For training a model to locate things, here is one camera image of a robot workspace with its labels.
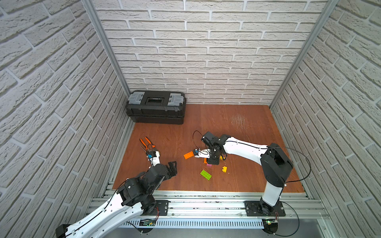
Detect black plastic toolbox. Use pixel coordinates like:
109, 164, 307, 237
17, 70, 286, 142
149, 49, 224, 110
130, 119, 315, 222
126, 90, 187, 125

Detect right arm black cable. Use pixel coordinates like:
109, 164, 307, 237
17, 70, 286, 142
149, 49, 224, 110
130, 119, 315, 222
279, 146, 312, 183

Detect orange handled pliers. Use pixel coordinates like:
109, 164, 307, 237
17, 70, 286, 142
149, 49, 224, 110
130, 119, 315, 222
140, 137, 156, 152

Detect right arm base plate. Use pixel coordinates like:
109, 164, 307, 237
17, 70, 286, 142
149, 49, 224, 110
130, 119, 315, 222
244, 200, 286, 217

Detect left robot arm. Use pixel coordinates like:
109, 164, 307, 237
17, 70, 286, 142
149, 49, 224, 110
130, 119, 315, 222
56, 161, 178, 238

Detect long green lego brick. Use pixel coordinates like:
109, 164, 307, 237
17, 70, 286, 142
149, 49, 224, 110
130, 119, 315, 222
200, 170, 212, 180

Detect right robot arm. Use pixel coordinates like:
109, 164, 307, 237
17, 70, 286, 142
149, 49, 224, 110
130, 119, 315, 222
193, 132, 294, 216

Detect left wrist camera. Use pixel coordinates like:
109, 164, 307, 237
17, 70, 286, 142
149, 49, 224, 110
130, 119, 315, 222
146, 150, 160, 167

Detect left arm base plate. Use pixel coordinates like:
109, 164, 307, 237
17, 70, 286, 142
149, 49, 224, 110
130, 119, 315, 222
142, 200, 170, 216

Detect aluminium rail frame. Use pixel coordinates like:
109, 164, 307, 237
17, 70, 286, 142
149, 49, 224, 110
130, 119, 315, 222
77, 190, 337, 238

